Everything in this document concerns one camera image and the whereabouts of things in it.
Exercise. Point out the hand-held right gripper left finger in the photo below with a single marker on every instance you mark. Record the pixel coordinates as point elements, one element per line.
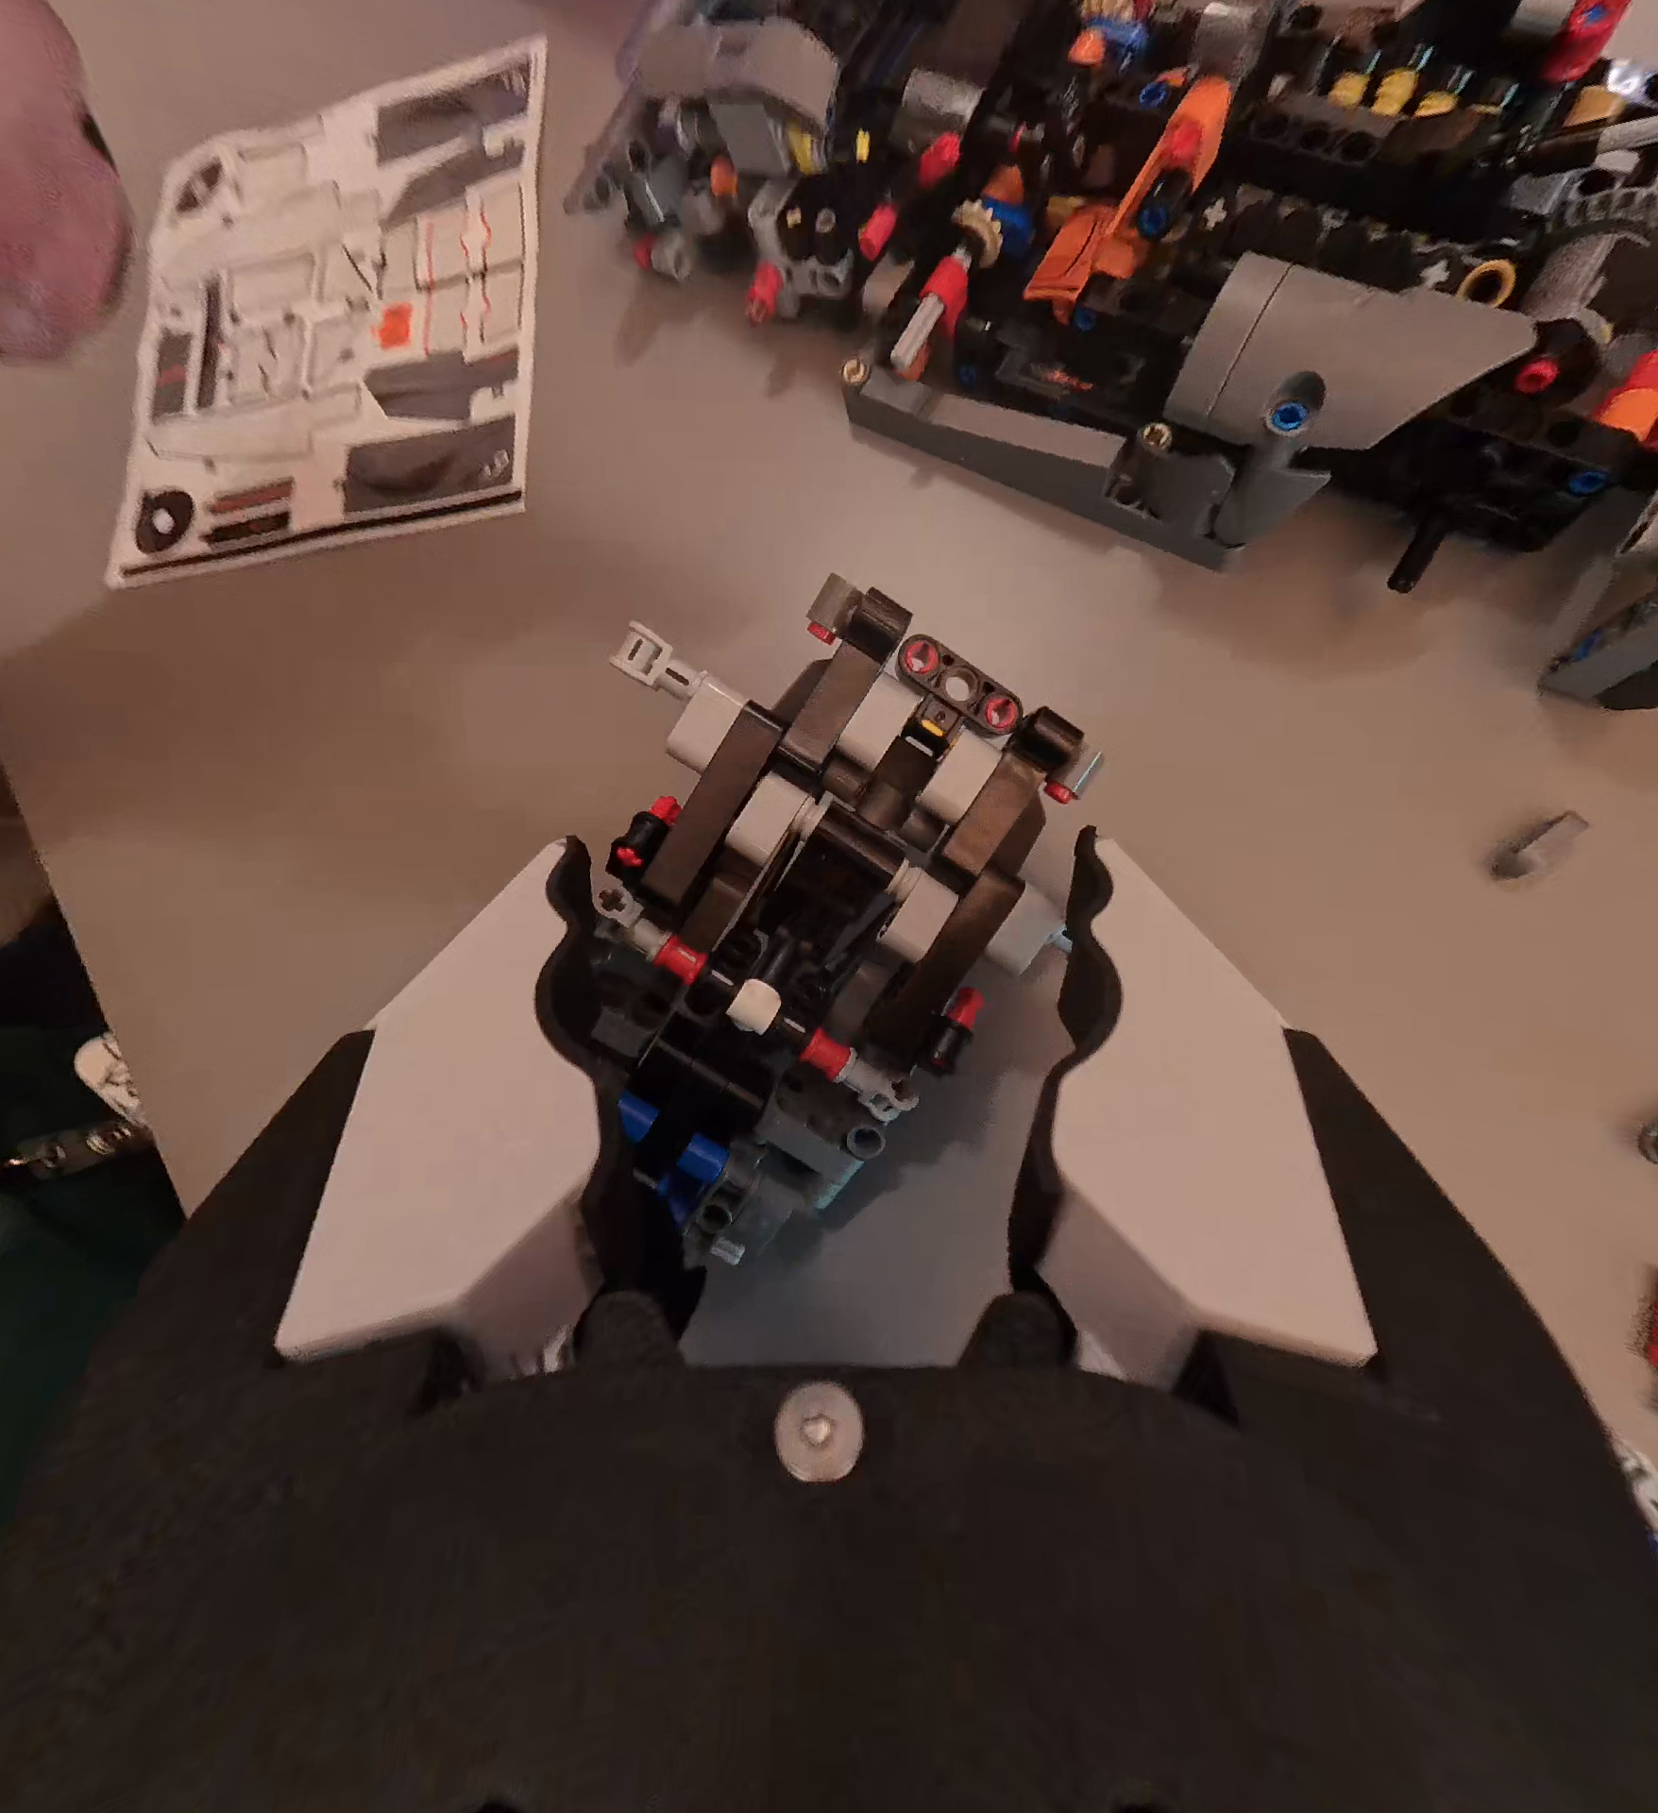
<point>446,1133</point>

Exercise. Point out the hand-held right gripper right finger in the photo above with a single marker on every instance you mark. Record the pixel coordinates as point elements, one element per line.
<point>1198,1133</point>

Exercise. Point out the small black grey lego subassembly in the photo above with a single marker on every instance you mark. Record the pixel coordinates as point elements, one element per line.
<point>844,849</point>

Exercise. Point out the large lego car chassis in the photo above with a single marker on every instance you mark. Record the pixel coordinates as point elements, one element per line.
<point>1198,211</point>

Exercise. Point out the lego sticker sheet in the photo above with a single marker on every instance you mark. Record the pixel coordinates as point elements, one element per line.
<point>334,325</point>

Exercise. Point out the person's left hand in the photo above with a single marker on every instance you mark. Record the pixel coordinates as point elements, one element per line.
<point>8,211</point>

